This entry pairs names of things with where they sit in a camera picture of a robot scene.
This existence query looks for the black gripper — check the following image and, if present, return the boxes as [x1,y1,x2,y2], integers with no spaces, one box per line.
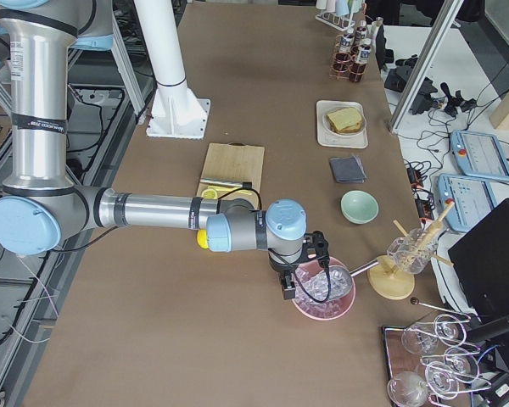
[268,249,301,300]

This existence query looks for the white round plate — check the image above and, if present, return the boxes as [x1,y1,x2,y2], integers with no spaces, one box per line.
[324,107,365,135]

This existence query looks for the bread slice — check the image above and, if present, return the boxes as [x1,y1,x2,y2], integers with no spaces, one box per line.
[326,107,363,128]

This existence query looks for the cream rabbit tray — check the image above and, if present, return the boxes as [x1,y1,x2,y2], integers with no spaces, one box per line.
[316,100,368,149]

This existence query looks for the wine glass rack tray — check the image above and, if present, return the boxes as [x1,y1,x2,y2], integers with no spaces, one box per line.
[382,313,491,406]

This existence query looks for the pink bowl with ice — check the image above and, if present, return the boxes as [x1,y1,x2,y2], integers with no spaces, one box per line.
[293,257,355,321]

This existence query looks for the steel ice scoop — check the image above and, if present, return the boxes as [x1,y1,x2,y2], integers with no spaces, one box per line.
[296,259,379,304]

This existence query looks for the wooden mug tree stand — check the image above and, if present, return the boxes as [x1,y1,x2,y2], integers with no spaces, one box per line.
[367,199,455,300]

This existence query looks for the whole yellow lemon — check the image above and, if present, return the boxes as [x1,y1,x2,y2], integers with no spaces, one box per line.
[196,229,209,249]

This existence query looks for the green ceramic bowl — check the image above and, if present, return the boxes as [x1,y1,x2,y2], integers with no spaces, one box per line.
[340,190,379,225]

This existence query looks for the half lemon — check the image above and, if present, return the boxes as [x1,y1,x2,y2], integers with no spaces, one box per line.
[201,187,219,199]

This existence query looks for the clear glass mug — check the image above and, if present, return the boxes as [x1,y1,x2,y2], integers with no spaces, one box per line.
[387,229,438,275]

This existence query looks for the grey folded cloth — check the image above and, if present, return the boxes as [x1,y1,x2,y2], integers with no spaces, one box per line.
[329,155,366,183]

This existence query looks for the wooden cutting board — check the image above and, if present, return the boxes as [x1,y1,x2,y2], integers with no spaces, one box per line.
[200,142,265,191]

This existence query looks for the toast slice on plate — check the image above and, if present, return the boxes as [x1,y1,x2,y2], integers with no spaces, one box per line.
[330,125,364,135]

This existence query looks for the black monitor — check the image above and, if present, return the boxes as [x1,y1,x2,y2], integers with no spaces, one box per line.
[449,198,509,319]

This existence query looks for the blue teach pendant near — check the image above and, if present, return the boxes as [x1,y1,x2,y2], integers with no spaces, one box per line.
[437,174,497,233]

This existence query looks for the blue teach pendant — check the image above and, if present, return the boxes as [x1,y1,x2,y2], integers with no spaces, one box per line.
[437,174,497,233]
[450,131,509,181]

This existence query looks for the blue teach pendant far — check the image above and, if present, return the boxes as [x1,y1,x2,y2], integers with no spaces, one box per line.
[450,131,509,181]

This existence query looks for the tea bottle back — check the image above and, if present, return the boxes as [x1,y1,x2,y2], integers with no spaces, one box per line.
[353,20,367,46]

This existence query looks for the white cup rack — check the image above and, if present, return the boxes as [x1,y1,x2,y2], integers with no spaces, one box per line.
[315,0,365,31]

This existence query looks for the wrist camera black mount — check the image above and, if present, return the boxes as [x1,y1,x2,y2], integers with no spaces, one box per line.
[299,231,330,269]

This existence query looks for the steel handled knife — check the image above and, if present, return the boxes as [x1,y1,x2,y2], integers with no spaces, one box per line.
[200,178,253,188]

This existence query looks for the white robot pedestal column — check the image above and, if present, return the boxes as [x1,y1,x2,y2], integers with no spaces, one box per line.
[135,0,210,140]

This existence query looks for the copper wire bottle rack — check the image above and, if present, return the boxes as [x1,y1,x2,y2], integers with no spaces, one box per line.
[329,44,360,81]

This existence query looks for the aluminium frame post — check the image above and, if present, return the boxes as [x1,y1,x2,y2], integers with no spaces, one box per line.
[389,0,463,134]

